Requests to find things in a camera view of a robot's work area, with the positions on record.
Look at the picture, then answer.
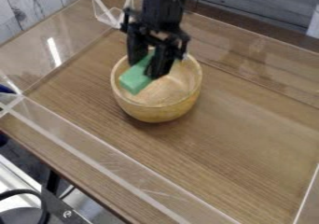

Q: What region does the clear acrylic tray wall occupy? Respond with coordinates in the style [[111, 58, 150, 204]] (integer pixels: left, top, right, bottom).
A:
[[0, 0, 319, 224]]

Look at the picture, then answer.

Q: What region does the black table leg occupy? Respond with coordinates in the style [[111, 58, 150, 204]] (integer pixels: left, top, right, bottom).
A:
[[47, 171, 61, 195]]

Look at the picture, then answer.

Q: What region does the clear acrylic corner bracket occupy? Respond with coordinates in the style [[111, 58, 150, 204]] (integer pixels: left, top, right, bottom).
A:
[[91, 0, 135, 29]]

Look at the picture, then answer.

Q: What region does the blue object at left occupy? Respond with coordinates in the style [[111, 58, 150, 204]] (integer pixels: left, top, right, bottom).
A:
[[0, 84, 16, 94]]

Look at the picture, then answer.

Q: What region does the black cable loop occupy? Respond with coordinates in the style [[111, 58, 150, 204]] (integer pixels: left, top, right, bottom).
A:
[[0, 189, 51, 224]]

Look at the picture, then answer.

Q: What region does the green rectangular block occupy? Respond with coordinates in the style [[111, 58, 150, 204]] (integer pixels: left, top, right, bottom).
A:
[[119, 51, 154, 95]]

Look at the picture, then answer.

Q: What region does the black metal bracket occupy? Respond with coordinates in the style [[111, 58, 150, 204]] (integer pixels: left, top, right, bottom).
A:
[[41, 189, 92, 224]]

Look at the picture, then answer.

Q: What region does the brown wooden bowl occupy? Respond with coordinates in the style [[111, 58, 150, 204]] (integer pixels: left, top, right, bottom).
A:
[[110, 54, 203, 123]]

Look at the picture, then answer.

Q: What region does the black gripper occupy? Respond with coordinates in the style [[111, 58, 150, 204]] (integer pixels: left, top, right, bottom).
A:
[[120, 0, 191, 79]]

